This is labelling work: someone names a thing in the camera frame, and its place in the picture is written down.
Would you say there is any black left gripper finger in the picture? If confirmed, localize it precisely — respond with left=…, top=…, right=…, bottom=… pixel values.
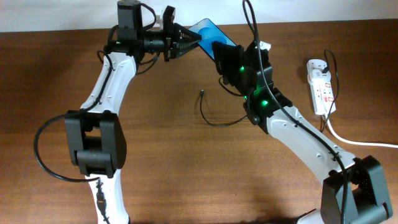
left=169, top=42, right=199, bottom=59
left=172, top=23, right=201, bottom=42

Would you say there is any blue Galaxy smartphone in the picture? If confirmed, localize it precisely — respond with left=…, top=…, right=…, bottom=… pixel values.
left=188, top=18, right=236, bottom=60

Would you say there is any black USB charging cable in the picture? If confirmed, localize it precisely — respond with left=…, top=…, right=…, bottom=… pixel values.
left=199, top=49, right=340, bottom=133

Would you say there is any white power strip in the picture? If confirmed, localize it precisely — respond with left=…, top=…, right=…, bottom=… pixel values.
left=307, top=59, right=336, bottom=116

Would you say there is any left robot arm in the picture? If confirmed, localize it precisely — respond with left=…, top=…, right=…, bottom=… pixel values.
left=65, top=1, right=201, bottom=223

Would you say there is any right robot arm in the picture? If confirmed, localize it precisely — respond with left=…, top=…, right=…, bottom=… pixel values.
left=211, top=41, right=393, bottom=224

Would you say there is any white charger adapter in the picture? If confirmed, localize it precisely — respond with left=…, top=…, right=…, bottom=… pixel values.
left=307, top=69, right=331, bottom=85

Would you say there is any white power strip cord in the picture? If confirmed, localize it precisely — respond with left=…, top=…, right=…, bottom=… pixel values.
left=324, top=114, right=398, bottom=149

